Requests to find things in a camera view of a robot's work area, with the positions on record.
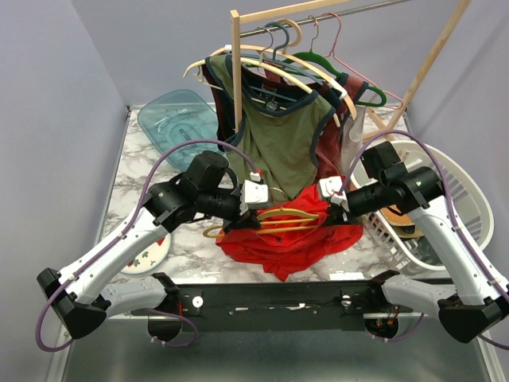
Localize yellow hanger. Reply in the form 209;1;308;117
202;186;331;240

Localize red tank top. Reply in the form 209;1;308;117
216;185;363;282

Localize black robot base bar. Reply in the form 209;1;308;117
146;274;430;343

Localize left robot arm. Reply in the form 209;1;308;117
36;150;268;342

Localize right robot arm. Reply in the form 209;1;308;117
318;142;508;343

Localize green tank top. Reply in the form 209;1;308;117
203;55;334;201

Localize dark maroon tank top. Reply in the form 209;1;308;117
201;64;235;143

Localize green velvet hanger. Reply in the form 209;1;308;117
293;51;387;107

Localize blue plastic hanger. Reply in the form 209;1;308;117
239;18;343;91

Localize cream wooden hanger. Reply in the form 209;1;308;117
181;18;358;128

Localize white translucent garment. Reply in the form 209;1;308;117
340;106;367;174

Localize watermelon pattern plate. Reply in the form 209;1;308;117
120;234;172;276

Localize white laundry basket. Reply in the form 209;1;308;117
364;140;494;274

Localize blue plastic tub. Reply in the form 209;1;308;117
138;89;221;172

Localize wooden clothes rack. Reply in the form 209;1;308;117
230;0;471;132

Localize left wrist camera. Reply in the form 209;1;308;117
240;172;270;214

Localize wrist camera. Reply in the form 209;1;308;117
317;176;348;210
240;172;270;214

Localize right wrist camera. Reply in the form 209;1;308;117
317;176;348;210

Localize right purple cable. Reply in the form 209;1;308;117
337;130;509;351

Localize purple cable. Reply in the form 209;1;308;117
34;138;262;353
337;130;509;351

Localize pink wire hanger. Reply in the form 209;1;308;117
323;12;403;111

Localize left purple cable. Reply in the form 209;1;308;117
34;138;262;353

